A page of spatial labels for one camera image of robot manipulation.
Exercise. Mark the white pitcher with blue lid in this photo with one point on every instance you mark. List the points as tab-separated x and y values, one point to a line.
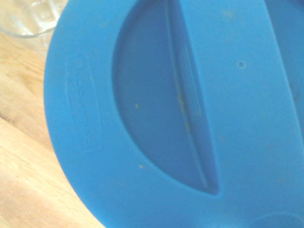
166	114

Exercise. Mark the clear faceted drinking glass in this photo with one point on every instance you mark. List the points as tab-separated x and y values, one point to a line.
26	19

